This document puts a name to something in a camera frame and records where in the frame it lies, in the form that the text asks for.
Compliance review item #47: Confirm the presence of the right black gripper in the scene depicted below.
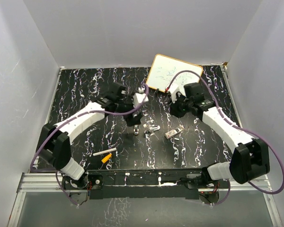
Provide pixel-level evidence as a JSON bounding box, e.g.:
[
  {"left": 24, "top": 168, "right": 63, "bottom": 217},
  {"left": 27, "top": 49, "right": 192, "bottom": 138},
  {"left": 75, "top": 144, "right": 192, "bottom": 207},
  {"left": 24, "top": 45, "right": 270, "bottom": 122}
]
[{"left": 167, "top": 94, "right": 192, "bottom": 118}]

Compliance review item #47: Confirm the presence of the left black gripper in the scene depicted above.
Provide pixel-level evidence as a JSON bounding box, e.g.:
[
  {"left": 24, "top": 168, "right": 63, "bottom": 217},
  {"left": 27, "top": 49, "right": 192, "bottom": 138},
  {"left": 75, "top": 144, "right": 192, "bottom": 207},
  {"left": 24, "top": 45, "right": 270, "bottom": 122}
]
[{"left": 115, "top": 93, "right": 142, "bottom": 126}]

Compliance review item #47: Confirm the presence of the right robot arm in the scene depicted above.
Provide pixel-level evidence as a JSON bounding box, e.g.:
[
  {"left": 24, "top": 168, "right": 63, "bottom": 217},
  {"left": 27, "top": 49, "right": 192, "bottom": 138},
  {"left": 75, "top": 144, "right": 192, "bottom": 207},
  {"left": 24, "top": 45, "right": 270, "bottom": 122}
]
[{"left": 166, "top": 83, "right": 270, "bottom": 188}]

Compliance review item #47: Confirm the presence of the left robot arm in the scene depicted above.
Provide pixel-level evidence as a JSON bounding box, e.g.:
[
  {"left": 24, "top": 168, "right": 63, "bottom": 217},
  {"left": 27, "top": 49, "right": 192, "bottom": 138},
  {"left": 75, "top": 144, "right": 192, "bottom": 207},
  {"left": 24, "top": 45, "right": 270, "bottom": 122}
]
[{"left": 35, "top": 83, "right": 149, "bottom": 189}]

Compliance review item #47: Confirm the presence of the white marker pen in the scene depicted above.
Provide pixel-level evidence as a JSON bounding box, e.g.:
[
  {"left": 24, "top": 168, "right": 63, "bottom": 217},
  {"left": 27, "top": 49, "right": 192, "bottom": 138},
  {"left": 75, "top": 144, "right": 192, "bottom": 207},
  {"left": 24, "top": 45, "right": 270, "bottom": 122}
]
[{"left": 93, "top": 148, "right": 117, "bottom": 156}]

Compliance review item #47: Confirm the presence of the orange marker cap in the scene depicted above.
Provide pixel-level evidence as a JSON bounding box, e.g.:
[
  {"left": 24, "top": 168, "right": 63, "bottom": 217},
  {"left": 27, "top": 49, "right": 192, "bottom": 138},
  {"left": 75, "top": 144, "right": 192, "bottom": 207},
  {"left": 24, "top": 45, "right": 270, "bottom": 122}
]
[{"left": 101, "top": 153, "right": 112, "bottom": 164}]

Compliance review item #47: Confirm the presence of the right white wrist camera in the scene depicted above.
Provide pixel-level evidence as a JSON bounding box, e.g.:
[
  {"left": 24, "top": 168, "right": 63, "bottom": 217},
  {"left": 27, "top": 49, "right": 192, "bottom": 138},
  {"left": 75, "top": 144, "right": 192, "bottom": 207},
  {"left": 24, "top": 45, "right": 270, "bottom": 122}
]
[{"left": 166, "top": 84, "right": 182, "bottom": 103}]

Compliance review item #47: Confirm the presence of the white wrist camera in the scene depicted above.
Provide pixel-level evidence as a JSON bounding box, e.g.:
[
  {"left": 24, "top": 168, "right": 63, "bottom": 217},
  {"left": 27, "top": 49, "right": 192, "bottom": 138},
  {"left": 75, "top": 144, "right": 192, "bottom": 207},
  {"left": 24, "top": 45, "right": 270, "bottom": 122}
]
[
  {"left": 166, "top": 84, "right": 182, "bottom": 103},
  {"left": 133, "top": 87, "right": 148, "bottom": 107}
]

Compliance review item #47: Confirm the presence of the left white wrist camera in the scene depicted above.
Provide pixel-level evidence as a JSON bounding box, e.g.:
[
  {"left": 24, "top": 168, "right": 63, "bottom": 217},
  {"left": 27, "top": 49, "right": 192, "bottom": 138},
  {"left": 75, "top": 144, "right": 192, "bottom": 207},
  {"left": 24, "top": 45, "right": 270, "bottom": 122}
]
[{"left": 133, "top": 87, "right": 148, "bottom": 107}]

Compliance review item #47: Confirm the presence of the small whiteboard with wooden frame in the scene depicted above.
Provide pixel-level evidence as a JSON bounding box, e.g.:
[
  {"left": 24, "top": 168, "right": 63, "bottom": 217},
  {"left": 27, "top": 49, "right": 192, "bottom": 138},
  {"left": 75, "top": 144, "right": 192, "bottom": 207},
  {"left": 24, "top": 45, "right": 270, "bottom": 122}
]
[{"left": 146, "top": 54, "right": 203, "bottom": 92}]

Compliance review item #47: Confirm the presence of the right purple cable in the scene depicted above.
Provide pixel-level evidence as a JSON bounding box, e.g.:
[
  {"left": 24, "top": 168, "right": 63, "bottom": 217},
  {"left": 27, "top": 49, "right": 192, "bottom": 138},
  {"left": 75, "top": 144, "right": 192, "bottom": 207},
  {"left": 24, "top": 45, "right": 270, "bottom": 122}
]
[{"left": 167, "top": 70, "right": 284, "bottom": 205}]

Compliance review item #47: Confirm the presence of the purple cable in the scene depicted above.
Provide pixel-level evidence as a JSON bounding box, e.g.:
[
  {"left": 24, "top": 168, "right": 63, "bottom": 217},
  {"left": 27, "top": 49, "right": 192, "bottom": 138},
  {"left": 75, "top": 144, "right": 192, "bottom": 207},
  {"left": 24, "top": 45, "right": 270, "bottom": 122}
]
[
  {"left": 167, "top": 70, "right": 284, "bottom": 205},
  {"left": 29, "top": 82, "right": 150, "bottom": 206}
]

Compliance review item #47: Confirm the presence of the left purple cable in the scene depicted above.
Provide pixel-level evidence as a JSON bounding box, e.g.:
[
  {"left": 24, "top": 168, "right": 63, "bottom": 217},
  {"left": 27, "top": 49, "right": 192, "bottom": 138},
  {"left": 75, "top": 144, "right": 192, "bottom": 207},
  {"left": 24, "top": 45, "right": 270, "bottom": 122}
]
[{"left": 29, "top": 82, "right": 150, "bottom": 206}]

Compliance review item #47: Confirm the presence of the aluminium rail frame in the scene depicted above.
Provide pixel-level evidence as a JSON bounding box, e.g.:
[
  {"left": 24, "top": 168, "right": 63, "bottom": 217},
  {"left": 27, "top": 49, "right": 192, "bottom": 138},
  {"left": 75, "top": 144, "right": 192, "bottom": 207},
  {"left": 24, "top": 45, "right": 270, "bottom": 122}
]
[{"left": 8, "top": 169, "right": 283, "bottom": 227}]

